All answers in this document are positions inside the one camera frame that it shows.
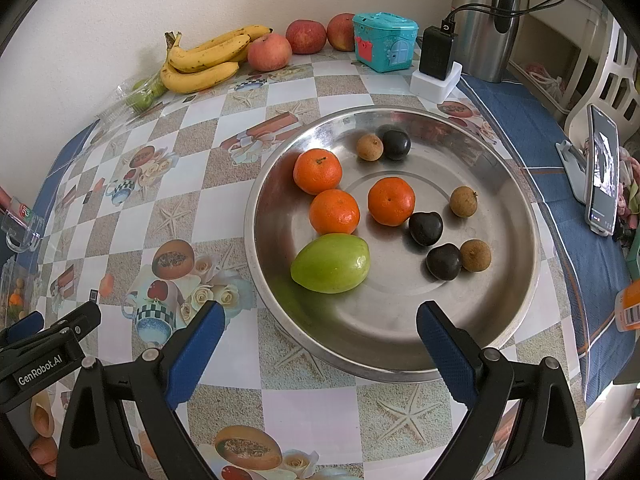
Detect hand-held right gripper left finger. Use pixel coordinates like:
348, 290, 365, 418
57, 300, 226, 480

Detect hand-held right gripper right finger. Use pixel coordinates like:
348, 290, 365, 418
416, 301, 586, 480

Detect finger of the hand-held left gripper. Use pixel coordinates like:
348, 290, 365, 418
0, 302, 102, 361
0, 311, 45, 348

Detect stainless steel basin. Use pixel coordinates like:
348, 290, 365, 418
244, 106, 542, 383

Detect dark purple plum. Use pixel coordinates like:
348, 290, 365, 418
381, 130, 412, 162
408, 211, 444, 247
425, 243, 463, 281

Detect green mango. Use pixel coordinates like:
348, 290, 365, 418
290, 233, 371, 294

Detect orange tangerine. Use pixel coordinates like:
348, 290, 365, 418
308, 189, 361, 236
293, 148, 343, 196
367, 178, 416, 227

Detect person's left hand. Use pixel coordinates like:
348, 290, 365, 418
27, 391, 58, 478

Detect clear plastic snack box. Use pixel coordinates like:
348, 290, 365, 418
0, 260, 38, 321

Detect clear glass mug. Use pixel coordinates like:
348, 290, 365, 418
0, 205, 46, 253

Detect orange bottle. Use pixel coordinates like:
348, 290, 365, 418
614, 280, 640, 333

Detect green basket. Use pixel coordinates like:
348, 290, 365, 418
625, 225, 640, 281

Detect white phone stand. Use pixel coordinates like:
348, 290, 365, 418
555, 140, 593, 206

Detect smartphone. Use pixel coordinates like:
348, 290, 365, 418
584, 103, 621, 237

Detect plastic bag of green fruit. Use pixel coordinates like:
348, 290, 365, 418
112, 77, 168, 113

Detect pink artificial flowers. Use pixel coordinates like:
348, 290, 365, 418
615, 147, 640, 248

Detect yellow banana bunch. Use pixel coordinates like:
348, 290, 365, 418
160, 24, 275, 94

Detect black charger block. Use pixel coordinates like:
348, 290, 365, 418
418, 25, 458, 81

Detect pale pink apple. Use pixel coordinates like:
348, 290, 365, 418
247, 33, 293, 72

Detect teal house-shaped box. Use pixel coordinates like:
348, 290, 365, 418
352, 11, 420, 73

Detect white plastic chair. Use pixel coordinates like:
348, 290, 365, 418
564, 15, 640, 133

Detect stainless steel thermos jug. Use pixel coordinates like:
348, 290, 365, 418
450, 0, 523, 84

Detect red apple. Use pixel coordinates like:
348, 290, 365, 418
285, 19, 328, 55
326, 13, 357, 52

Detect white shelf unit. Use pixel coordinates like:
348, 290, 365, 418
507, 0, 608, 116

